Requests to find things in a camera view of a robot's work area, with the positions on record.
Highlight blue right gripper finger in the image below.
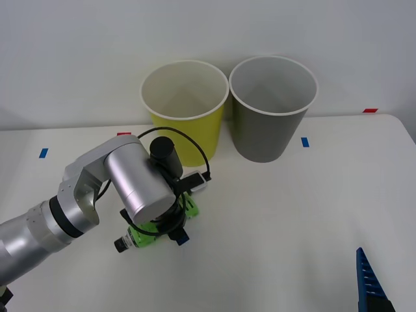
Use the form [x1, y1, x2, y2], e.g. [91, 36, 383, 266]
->
[355, 247, 397, 312]

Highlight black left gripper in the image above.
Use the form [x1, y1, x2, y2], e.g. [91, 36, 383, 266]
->
[119, 194, 191, 248]

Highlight green plastic bottle black cap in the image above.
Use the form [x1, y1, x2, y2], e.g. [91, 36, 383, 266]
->
[114, 191, 200, 254]

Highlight yellow-green plastic bin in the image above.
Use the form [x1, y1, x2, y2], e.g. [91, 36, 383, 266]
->
[139, 60, 230, 168]

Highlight grey plastic bin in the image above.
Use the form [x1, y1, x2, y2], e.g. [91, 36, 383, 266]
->
[228, 56, 319, 164]

